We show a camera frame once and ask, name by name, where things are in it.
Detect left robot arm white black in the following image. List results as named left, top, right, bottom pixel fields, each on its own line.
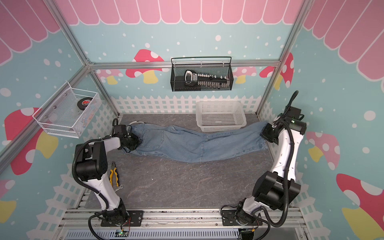
left=72, top=118, right=140, bottom=240

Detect blue denim long pants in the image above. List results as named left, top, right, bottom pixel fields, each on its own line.
left=131, top=122, right=268, bottom=163

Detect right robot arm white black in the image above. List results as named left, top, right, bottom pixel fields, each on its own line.
left=235, top=91, right=307, bottom=240

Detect silver wrench tool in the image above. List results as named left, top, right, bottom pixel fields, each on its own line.
left=115, top=185, right=124, bottom=192

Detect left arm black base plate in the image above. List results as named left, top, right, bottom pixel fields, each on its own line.
left=101, top=210, right=144, bottom=227

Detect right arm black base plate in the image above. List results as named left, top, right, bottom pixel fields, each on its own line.
left=221, top=208, right=263, bottom=227

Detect black tape roll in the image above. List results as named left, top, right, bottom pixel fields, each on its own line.
left=77, top=97, right=93, bottom=111

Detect black wire mesh wall basket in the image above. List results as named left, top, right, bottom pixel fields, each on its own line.
left=170, top=56, right=234, bottom=92

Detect white plastic basket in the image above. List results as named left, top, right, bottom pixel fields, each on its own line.
left=196, top=101, right=247, bottom=133

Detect black screwdriver bit set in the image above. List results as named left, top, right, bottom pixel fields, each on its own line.
left=184, top=70, right=232, bottom=90

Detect white wire mesh wall basket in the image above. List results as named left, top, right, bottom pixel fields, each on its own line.
left=33, top=82, right=102, bottom=139

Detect yellow black pliers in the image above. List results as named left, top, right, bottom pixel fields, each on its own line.
left=109, top=162, right=120, bottom=188

